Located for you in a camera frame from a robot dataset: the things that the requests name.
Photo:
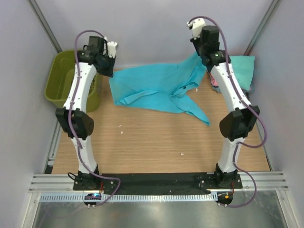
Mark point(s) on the green plastic bin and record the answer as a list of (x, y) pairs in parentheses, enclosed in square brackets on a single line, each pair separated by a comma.
[(60, 80)]

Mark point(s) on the blue t shirt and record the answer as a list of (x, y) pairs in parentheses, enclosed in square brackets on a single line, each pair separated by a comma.
[(160, 87)]

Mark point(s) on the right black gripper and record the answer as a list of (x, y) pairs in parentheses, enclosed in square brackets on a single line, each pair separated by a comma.
[(196, 46)]

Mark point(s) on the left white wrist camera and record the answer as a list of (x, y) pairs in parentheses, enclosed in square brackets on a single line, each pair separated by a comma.
[(110, 48)]

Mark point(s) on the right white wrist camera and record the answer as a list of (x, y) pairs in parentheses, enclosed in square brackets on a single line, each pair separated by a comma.
[(195, 25)]

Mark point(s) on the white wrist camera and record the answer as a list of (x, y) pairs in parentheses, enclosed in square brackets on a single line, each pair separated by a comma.
[(195, 25), (110, 48)]

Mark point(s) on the folded pink t shirt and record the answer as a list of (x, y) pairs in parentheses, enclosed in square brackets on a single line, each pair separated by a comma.
[(213, 81)]

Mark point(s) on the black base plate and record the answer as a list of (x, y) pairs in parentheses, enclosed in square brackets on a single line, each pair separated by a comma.
[(154, 183)]

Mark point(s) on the slotted cable duct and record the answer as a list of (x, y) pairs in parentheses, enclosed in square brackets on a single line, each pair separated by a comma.
[(94, 197)]

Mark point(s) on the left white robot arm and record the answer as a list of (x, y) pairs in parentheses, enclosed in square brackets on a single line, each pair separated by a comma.
[(73, 117)]

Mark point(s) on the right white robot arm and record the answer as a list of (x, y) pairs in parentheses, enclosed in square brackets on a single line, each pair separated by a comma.
[(241, 117)]

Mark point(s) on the aluminium frame rail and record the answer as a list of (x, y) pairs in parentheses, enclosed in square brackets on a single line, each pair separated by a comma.
[(261, 180)]

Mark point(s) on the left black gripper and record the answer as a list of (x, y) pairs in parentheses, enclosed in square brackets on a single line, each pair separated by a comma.
[(106, 67)]

